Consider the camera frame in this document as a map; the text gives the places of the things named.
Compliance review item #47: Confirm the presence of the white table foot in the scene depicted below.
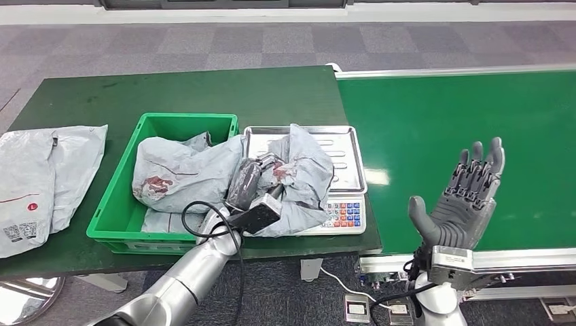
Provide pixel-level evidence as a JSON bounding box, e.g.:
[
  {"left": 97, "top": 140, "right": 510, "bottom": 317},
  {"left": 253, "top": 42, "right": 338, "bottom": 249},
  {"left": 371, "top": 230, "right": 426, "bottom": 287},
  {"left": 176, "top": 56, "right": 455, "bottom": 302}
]
[{"left": 76, "top": 273, "right": 129, "bottom": 293}]

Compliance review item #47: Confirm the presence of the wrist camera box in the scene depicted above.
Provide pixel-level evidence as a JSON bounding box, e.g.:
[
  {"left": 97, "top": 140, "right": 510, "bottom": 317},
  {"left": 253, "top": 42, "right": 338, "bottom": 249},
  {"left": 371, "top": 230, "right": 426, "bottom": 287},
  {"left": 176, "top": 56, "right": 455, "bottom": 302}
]
[
  {"left": 427, "top": 244, "right": 475, "bottom": 292},
  {"left": 229, "top": 193, "right": 285, "bottom": 236}
]

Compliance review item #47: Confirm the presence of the grey parcel with QR code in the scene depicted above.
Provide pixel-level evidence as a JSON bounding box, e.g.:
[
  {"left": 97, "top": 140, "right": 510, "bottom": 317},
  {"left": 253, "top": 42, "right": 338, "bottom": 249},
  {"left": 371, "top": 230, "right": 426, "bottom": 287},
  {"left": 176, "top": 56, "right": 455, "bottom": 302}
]
[{"left": 0, "top": 130, "right": 58, "bottom": 259}]

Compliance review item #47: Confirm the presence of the metal floor socket box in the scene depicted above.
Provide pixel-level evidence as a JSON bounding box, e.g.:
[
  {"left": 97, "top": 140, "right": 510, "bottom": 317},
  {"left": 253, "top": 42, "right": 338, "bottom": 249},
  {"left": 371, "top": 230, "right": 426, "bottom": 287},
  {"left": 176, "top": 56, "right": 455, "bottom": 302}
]
[
  {"left": 344, "top": 294, "right": 372, "bottom": 324},
  {"left": 386, "top": 297, "right": 415, "bottom": 326},
  {"left": 539, "top": 297, "right": 576, "bottom": 325}
]

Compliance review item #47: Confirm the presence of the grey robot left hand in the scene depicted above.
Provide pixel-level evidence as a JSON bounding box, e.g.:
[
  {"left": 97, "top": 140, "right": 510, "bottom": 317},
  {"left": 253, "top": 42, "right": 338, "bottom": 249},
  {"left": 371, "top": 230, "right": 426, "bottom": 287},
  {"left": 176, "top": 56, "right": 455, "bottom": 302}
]
[{"left": 225, "top": 153, "right": 287, "bottom": 213}]

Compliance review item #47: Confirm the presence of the white scale with steel tray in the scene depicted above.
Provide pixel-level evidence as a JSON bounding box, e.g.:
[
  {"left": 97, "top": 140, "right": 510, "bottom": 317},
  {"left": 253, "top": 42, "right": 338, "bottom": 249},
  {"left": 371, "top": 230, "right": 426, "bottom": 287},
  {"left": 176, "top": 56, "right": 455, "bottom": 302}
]
[{"left": 242, "top": 125, "right": 369, "bottom": 237}]

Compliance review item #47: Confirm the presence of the white power cable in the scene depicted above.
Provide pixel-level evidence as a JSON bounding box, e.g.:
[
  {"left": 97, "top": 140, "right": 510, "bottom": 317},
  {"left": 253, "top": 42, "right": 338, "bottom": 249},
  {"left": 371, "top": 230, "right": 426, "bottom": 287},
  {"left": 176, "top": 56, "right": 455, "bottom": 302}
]
[{"left": 320, "top": 266, "right": 395, "bottom": 312}]

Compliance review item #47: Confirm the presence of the plain grey parcel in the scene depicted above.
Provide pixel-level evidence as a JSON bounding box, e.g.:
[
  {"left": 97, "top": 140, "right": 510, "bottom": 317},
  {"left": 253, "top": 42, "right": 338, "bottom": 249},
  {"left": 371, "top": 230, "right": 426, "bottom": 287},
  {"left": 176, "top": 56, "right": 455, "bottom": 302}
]
[{"left": 49, "top": 125, "right": 109, "bottom": 235}]

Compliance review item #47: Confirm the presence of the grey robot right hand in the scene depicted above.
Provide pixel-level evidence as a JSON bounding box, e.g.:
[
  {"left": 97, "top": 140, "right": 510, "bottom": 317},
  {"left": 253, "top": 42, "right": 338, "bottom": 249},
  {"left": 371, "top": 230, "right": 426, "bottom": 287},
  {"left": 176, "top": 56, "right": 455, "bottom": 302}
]
[{"left": 408, "top": 137, "right": 506, "bottom": 251}]

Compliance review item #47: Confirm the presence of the round chrome base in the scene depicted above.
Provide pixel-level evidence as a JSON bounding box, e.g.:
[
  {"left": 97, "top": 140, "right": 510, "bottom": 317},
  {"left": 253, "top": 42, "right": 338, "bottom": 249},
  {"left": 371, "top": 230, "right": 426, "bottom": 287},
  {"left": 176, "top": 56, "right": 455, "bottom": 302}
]
[{"left": 0, "top": 276, "right": 66, "bottom": 326}]

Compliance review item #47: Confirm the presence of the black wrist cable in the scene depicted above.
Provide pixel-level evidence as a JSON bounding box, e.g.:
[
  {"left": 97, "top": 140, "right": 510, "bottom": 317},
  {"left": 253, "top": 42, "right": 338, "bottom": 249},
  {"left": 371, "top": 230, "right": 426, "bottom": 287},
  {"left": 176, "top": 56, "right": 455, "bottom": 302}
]
[
  {"left": 369, "top": 244, "right": 437, "bottom": 326},
  {"left": 181, "top": 201, "right": 246, "bottom": 326}
]

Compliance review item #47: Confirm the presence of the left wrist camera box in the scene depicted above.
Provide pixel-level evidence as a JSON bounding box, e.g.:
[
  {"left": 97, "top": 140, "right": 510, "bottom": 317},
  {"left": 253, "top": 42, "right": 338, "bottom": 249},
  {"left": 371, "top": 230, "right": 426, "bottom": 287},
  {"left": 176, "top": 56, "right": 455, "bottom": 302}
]
[{"left": 229, "top": 193, "right": 285, "bottom": 236}]

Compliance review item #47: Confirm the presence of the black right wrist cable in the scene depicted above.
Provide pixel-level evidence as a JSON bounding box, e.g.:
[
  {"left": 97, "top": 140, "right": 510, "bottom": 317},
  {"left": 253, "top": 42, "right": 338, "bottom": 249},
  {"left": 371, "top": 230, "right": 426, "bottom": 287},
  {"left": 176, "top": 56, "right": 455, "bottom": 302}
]
[{"left": 369, "top": 244, "right": 437, "bottom": 326}]

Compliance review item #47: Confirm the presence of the green conveyor belt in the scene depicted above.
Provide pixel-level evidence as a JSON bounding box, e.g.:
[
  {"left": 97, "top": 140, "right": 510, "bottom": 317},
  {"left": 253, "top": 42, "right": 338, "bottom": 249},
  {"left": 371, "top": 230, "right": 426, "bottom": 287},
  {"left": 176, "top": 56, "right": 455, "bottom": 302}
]
[{"left": 325, "top": 62, "right": 576, "bottom": 316}]

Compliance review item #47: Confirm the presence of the dark wall base panel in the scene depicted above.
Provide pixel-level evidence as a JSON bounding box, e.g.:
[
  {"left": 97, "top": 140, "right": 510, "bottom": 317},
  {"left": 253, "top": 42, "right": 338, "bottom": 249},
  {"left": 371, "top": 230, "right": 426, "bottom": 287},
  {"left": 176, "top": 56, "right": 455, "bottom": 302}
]
[{"left": 98, "top": 0, "right": 348, "bottom": 10}]

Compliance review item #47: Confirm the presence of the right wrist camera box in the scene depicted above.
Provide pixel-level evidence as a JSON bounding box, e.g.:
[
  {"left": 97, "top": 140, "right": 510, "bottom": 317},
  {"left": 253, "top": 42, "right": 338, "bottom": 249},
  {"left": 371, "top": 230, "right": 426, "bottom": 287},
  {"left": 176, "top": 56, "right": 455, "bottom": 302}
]
[{"left": 427, "top": 244, "right": 475, "bottom": 292}]

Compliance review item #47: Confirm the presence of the green plastic crate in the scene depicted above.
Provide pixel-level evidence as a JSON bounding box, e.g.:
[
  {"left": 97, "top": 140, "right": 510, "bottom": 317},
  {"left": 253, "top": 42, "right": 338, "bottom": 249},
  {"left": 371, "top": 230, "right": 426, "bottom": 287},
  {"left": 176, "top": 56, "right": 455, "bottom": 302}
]
[{"left": 86, "top": 112, "right": 239, "bottom": 256}]

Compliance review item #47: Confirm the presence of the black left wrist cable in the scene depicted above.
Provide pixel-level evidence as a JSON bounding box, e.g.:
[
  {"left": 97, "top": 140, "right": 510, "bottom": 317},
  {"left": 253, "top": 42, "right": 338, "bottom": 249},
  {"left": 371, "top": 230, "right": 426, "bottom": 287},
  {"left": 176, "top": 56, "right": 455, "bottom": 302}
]
[{"left": 181, "top": 201, "right": 246, "bottom": 326}]

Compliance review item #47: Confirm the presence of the grey parcel with red print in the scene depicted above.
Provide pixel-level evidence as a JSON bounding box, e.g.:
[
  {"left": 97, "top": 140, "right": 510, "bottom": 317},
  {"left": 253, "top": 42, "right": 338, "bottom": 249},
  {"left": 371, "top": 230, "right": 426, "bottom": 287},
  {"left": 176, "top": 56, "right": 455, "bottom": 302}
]
[
  {"left": 141, "top": 209, "right": 208, "bottom": 235},
  {"left": 245, "top": 124, "right": 335, "bottom": 238},
  {"left": 131, "top": 131, "right": 246, "bottom": 215}
]

